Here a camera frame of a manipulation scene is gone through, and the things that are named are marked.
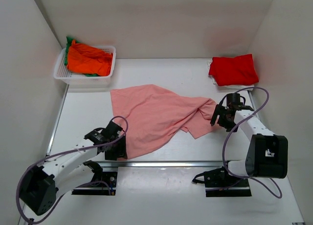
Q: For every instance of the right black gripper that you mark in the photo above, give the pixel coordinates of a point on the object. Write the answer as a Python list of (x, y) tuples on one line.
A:
[(219, 111)]

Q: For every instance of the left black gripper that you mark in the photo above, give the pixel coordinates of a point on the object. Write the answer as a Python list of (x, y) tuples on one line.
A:
[(121, 151)]

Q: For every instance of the pink t-shirt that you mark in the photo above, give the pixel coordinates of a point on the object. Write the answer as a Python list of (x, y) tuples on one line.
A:
[(153, 115)]

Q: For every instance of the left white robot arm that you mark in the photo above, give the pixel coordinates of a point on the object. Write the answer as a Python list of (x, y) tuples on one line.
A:
[(45, 182)]

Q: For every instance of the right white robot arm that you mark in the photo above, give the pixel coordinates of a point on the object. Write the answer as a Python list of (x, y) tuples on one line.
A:
[(267, 155)]

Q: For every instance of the folded red t-shirt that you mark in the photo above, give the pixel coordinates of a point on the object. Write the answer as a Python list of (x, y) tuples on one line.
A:
[(238, 70)]

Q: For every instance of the white plastic basket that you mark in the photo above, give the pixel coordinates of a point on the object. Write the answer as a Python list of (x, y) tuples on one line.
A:
[(62, 73)]

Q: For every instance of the orange t-shirt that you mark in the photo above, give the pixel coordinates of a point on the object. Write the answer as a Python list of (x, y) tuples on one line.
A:
[(85, 59)]

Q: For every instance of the green t-shirt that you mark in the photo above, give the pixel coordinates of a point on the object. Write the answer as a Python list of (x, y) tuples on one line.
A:
[(69, 42)]

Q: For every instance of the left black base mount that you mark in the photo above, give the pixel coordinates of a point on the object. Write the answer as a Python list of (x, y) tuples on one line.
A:
[(102, 183)]

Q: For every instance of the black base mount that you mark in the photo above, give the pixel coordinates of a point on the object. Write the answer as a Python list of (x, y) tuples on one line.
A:
[(220, 184), (102, 183)]

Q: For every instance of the aluminium rail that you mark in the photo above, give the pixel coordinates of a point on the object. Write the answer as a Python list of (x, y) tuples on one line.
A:
[(159, 164)]

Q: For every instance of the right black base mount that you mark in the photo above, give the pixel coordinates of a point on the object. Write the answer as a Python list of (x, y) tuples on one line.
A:
[(220, 184)]

